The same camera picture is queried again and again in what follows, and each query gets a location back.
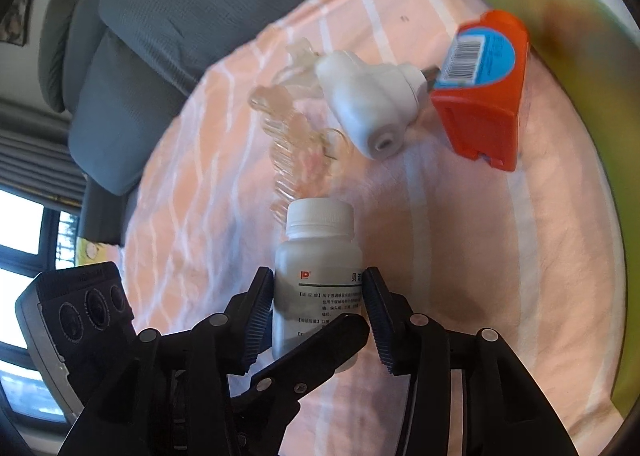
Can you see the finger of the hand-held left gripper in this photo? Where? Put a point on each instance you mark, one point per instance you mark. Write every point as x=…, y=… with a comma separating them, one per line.
x=325, y=346

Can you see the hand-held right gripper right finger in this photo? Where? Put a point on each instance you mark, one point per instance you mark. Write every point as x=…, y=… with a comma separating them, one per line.
x=380, y=321

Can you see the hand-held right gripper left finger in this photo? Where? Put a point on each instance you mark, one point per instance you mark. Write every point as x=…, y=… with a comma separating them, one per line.
x=258, y=308

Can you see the white medicine bottle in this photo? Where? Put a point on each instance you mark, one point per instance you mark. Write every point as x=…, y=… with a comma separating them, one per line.
x=315, y=256

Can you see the clear capsule blister strip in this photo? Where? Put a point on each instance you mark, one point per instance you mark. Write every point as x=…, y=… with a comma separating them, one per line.
x=287, y=145

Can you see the white plastic plug adapter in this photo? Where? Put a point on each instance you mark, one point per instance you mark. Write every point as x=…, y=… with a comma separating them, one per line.
x=365, y=90

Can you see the clear plastic piece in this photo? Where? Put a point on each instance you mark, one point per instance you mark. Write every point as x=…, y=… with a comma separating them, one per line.
x=300, y=58

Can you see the window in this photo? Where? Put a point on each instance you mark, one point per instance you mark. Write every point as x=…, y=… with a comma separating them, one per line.
x=22, y=231

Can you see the peach striped blanket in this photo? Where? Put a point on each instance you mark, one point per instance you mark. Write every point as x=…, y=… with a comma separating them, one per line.
x=200, y=175

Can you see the grey curtain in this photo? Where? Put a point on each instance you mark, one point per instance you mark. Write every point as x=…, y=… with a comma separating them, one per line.
x=35, y=155

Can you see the orange box with barcode label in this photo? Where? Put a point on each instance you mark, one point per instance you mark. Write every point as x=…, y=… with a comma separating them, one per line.
x=480, y=120

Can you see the grey fabric sofa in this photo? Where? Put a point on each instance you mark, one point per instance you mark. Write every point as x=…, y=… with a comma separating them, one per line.
x=200, y=10

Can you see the framed wall picture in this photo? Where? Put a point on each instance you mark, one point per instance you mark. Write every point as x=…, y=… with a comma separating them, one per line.
x=17, y=15

